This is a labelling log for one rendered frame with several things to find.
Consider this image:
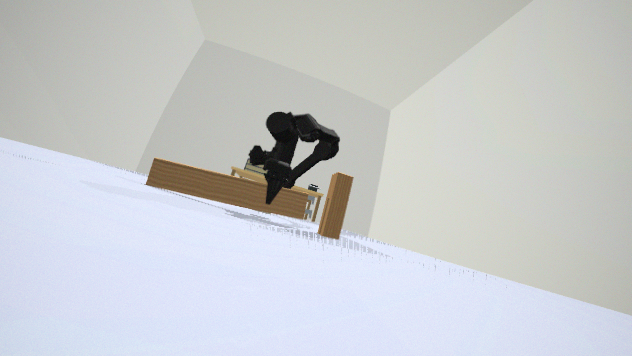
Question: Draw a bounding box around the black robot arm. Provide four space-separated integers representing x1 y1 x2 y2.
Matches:
249 112 340 189

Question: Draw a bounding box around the wooden post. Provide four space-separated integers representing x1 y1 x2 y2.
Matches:
317 172 354 240

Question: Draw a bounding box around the wooden side rail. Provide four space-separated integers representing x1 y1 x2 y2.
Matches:
145 158 315 220

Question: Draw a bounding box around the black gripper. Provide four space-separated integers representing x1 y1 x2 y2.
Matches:
263 145 294 205

